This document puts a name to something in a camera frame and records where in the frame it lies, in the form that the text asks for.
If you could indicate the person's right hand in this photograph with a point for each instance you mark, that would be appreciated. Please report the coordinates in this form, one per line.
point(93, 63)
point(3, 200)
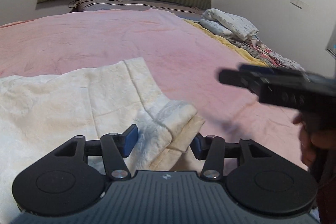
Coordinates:
point(317, 140)

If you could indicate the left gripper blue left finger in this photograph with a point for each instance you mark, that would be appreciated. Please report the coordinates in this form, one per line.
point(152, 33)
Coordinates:
point(120, 143)

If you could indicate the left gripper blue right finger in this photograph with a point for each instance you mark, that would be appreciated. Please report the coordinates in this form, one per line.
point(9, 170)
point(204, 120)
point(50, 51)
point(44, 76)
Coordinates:
point(202, 145)

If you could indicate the yellow quilted blanket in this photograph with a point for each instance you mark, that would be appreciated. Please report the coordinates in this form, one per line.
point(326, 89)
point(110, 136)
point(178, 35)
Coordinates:
point(243, 53)

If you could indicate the striped grey pillow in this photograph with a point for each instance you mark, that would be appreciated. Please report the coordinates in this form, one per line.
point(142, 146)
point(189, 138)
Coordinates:
point(137, 5)

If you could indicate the cream white pants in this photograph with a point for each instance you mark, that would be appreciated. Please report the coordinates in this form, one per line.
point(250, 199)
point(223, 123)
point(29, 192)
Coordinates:
point(40, 113)

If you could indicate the zebra patterned cloth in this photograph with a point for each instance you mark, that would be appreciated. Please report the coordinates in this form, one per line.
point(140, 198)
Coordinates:
point(266, 55)

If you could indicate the pink floral bed blanket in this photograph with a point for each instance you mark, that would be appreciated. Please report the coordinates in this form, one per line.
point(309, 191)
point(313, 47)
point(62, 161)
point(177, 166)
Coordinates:
point(181, 58)

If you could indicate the white printed folded quilt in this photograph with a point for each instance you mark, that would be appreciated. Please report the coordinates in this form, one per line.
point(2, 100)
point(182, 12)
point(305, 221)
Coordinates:
point(229, 26)

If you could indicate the white wall switch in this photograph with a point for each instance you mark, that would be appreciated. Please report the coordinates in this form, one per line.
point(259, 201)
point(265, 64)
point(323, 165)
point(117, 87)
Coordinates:
point(297, 3)

